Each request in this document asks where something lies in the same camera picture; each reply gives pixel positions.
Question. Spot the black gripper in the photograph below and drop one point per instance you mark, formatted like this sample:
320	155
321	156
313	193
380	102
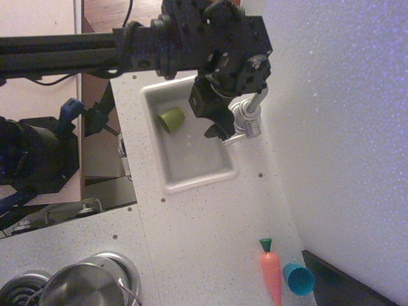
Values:
213	92

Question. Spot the silver toy faucet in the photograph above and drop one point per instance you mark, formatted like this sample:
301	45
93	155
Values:
247	117

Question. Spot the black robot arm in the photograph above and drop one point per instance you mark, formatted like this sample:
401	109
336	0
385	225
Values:
228	49

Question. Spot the white toy sink basin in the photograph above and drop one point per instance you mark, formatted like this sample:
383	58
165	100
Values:
185	158

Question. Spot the green plastic cup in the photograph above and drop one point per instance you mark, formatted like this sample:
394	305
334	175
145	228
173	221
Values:
171	119

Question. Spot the orange toy carrot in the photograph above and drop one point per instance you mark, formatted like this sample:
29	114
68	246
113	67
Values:
271	270

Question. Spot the teal plastic cup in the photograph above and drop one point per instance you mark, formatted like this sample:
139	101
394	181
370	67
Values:
300	280

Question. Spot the stainless steel pot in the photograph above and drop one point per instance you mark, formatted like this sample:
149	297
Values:
103	279

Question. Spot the silver stove burner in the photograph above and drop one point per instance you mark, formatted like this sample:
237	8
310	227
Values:
23	289

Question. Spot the blue clamp handle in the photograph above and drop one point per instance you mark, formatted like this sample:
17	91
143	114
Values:
68	112

